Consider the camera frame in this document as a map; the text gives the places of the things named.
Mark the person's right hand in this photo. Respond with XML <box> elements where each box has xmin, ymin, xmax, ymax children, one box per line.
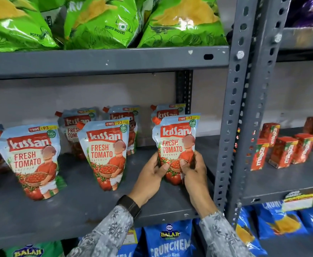
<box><xmin>179</xmin><ymin>151</ymin><xmax>218</xmax><ymax>219</ymax></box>

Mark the person's left hand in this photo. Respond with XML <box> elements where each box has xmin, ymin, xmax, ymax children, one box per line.
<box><xmin>128</xmin><ymin>151</ymin><xmax>171</xmax><ymax>208</ymax></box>

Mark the red sauce pouch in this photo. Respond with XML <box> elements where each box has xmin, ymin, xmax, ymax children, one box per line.
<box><xmin>152</xmin><ymin>113</ymin><xmax>201</xmax><ymax>186</ymax></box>

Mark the person's left forearm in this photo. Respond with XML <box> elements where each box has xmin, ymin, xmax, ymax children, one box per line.
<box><xmin>66</xmin><ymin>205</ymin><xmax>134</xmax><ymax>257</ymax></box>

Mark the person's right forearm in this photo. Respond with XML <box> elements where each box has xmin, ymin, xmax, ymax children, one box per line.
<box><xmin>197</xmin><ymin>204</ymin><xmax>254</xmax><ymax>257</ymax></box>

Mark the black wrist watch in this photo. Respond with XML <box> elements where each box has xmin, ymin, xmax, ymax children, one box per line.
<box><xmin>116</xmin><ymin>195</ymin><xmax>141</xmax><ymax>219</ymax></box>

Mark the group of red juice cartons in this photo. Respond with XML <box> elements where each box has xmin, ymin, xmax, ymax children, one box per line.
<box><xmin>250</xmin><ymin>116</ymin><xmax>313</xmax><ymax>172</ymax></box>

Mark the yellow shelf price label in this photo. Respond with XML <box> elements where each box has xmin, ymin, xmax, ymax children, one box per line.
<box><xmin>281</xmin><ymin>190</ymin><xmax>313</xmax><ymax>212</ymax></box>

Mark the grey metal shelving rack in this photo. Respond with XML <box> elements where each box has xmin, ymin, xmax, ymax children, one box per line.
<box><xmin>226</xmin><ymin>0</ymin><xmax>313</xmax><ymax>257</ymax></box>
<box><xmin>0</xmin><ymin>0</ymin><xmax>259</xmax><ymax>252</ymax></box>

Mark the group of sauce pouches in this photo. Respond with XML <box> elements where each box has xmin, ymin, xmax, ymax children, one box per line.
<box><xmin>0</xmin><ymin>103</ymin><xmax>187</xmax><ymax>201</ymax></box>

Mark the green chips bag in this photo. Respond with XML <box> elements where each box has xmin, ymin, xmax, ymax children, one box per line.
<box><xmin>37</xmin><ymin>0</ymin><xmax>69</xmax><ymax>34</ymax></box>
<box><xmin>64</xmin><ymin>0</ymin><xmax>142</xmax><ymax>50</ymax></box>
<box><xmin>137</xmin><ymin>0</ymin><xmax>229</xmax><ymax>49</ymax></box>
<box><xmin>0</xmin><ymin>0</ymin><xmax>61</xmax><ymax>53</ymax></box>
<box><xmin>135</xmin><ymin>0</ymin><xmax>162</xmax><ymax>26</ymax></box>

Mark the green snack bag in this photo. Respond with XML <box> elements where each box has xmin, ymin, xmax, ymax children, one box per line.
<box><xmin>4</xmin><ymin>240</ymin><xmax>65</xmax><ymax>257</ymax></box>

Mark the purple snack bag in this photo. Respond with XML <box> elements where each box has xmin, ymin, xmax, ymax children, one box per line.
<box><xmin>285</xmin><ymin>0</ymin><xmax>313</xmax><ymax>29</ymax></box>

